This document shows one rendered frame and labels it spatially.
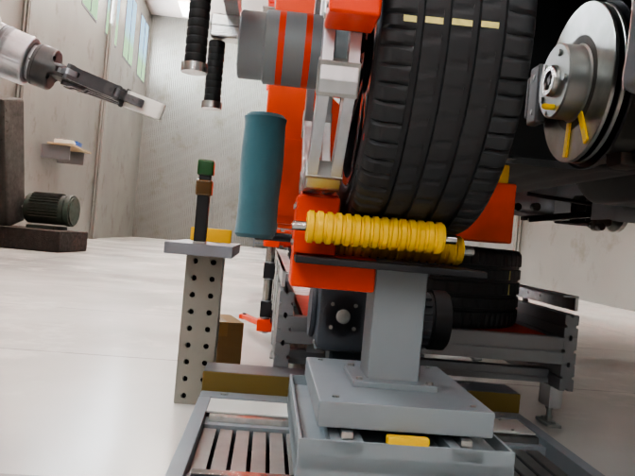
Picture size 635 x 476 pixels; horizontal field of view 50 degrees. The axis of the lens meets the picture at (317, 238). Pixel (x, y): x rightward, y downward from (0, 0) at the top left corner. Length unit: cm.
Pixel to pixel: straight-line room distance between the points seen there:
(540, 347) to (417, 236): 92
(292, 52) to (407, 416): 68
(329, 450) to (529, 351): 101
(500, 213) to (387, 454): 90
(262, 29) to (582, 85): 62
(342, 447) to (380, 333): 25
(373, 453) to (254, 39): 76
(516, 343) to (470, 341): 13
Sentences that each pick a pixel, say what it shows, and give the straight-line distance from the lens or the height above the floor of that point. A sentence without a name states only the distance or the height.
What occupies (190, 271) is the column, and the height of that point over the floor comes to 37.
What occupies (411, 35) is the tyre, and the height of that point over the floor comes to 80.
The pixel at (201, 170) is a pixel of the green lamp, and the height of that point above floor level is 63.
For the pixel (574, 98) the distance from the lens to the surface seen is 145.
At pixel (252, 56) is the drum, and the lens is 132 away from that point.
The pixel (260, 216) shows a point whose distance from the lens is 141.
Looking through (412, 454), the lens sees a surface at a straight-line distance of 119.
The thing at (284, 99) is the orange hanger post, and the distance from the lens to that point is 182.
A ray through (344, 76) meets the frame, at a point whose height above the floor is 74.
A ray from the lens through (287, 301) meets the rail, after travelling 189.
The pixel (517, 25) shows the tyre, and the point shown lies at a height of 83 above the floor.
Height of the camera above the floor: 50
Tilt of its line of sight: level
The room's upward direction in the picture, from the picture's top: 5 degrees clockwise
